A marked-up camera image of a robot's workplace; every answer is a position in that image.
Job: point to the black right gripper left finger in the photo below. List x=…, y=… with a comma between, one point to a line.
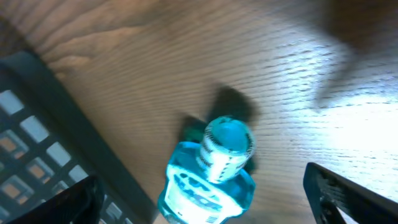
x=79, y=204

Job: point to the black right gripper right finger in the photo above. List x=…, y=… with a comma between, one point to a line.
x=329, y=193

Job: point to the teal mouthwash bottle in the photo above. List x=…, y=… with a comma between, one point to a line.
x=205, y=181

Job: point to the grey plastic basket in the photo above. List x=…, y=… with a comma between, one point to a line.
x=48, y=145

